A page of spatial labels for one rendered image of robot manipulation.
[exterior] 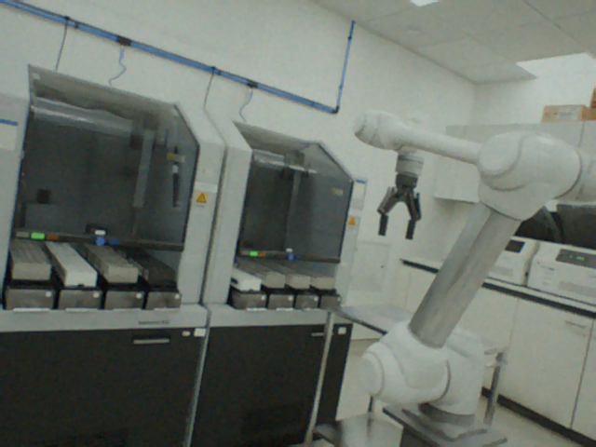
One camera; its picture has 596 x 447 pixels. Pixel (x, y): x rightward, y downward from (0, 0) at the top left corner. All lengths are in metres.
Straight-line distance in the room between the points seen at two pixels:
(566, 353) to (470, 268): 2.61
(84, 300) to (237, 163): 0.82
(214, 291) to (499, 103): 3.59
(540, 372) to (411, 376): 2.62
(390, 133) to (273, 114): 2.10
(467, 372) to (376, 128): 0.74
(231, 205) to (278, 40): 1.76
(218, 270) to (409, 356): 1.11
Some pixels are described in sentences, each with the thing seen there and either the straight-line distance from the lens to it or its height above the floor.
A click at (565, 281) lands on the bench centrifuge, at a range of 3.70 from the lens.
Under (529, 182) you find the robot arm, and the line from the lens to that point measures 1.05.
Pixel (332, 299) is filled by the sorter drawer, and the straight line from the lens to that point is 2.38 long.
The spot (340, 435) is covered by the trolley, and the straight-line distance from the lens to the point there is 2.23.
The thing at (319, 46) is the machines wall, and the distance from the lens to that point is 3.76.
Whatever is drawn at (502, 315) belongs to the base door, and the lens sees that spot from 3.91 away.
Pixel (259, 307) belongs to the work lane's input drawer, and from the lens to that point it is 2.13.
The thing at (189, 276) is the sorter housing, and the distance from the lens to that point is 2.04.
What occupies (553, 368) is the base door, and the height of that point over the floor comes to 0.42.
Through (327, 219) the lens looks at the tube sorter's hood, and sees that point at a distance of 2.35.
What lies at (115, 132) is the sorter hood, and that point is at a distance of 1.87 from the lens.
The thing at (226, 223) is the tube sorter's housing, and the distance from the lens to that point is 2.06.
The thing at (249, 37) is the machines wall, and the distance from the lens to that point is 3.43.
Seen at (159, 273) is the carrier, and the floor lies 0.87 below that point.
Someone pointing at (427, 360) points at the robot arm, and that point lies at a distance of 1.22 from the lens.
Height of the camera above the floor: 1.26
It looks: 3 degrees down
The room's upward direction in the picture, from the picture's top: 10 degrees clockwise
